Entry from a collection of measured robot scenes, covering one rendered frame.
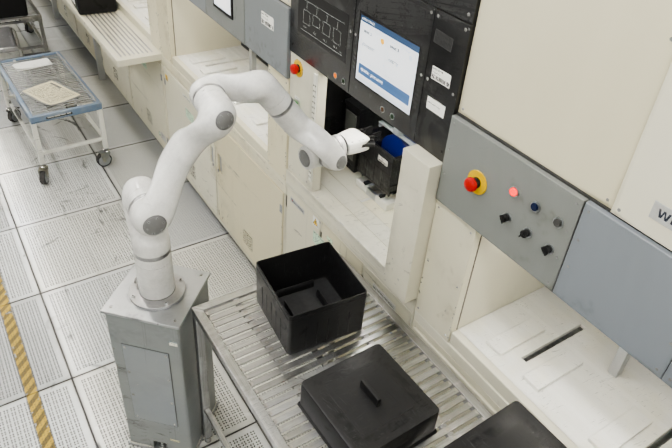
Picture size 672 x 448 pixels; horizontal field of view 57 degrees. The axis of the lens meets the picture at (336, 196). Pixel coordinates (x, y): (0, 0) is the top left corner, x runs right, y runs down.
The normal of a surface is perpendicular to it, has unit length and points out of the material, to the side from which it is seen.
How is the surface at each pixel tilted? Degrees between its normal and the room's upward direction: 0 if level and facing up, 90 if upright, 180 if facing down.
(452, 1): 90
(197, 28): 90
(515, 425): 0
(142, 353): 90
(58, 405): 0
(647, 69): 90
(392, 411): 0
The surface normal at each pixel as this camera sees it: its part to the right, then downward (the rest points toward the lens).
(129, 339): -0.21, 0.55
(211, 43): 0.54, 0.52
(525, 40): -0.84, 0.27
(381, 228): 0.07, -0.81
